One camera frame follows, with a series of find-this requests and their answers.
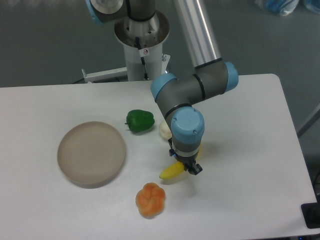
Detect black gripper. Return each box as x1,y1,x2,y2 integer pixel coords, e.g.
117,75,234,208
168,138,202,175

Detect yellow toy banana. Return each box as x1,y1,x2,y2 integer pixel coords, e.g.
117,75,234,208
159,145,202,180

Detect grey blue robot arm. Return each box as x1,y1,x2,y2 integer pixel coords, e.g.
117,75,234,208
86,0,239,175

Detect white toy pear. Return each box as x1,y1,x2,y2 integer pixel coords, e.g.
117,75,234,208
159,120,172,140

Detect orange toy bread roll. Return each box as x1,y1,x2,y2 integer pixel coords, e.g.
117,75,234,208
135,182,166,218

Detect green toy bell pepper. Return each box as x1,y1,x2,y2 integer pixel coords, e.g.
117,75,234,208
125,109,155,133

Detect beige round plate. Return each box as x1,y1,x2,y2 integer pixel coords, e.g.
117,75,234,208
57,121,126,189

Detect black device at table edge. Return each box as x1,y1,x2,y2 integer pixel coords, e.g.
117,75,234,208
301,202,320,229

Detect grey table leg strut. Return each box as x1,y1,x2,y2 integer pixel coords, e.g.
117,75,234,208
296,104,320,138

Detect blue plastic bag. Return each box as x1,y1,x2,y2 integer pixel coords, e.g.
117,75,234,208
254,0,320,17

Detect white metal bracket bar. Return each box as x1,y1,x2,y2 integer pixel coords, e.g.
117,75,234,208
81,67,127,83

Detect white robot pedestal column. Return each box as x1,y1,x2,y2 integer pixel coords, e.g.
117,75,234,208
114,10,170,81

